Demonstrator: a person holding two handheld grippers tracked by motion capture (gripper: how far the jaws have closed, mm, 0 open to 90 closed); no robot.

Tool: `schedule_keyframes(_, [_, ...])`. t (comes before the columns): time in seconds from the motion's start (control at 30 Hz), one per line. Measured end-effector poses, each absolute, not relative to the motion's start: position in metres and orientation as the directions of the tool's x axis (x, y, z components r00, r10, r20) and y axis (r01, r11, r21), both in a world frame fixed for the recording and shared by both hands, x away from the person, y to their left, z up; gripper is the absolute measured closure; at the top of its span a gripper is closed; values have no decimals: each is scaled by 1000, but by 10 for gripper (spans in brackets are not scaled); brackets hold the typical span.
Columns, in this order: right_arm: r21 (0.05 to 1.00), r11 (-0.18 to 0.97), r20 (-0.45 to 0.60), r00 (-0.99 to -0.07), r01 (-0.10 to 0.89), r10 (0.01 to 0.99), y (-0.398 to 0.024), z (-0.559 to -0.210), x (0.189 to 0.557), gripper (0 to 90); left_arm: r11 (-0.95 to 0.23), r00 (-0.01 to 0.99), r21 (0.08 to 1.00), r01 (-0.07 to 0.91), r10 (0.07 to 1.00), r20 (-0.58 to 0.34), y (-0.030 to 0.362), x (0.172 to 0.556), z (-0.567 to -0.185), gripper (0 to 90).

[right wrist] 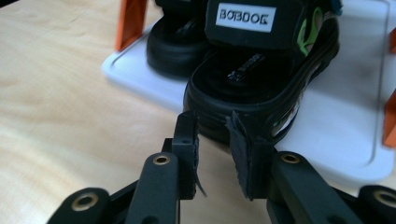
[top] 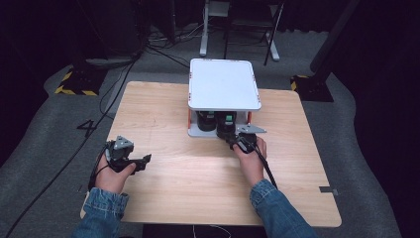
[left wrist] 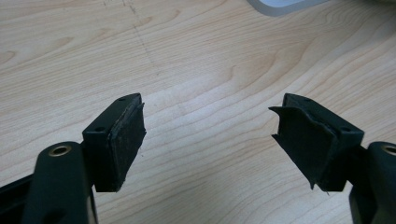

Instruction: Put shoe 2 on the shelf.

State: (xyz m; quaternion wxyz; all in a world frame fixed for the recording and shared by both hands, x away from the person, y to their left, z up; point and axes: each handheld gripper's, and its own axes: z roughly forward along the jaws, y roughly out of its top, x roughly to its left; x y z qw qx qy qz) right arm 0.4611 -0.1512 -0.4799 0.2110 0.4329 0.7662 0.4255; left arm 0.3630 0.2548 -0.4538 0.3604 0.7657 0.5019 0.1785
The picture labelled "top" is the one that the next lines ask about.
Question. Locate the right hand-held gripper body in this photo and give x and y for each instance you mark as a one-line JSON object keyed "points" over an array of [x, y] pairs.
{"points": [[247, 140]]}

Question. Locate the person's left hand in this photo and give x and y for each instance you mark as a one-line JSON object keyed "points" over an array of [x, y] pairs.
{"points": [[110, 180]]}

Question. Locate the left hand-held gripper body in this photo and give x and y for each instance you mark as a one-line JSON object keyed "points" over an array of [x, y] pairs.
{"points": [[120, 150]]}

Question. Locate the white desk leg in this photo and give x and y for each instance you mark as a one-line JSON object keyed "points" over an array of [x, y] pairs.
{"points": [[204, 33], [273, 48]]}

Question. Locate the black slanted post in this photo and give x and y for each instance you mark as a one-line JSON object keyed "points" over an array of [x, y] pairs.
{"points": [[333, 36]]}

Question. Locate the black folding chair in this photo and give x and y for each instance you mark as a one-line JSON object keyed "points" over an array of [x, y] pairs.
{"points": [[251, 23]]}

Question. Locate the grey tape strip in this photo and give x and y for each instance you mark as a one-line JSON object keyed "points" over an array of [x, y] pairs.
{"points": [[328, 190]]}

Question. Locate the white two-tier shoe rack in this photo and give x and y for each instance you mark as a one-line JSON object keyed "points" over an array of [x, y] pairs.
{"points": [[223, 86]]}

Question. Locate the person's right hand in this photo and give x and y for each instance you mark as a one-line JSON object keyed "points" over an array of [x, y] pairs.
{"points": [[251, 165]]}

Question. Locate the black yellow striped base plate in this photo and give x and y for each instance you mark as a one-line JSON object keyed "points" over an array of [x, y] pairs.
{"points": [[77, 82], [312, 88]]}

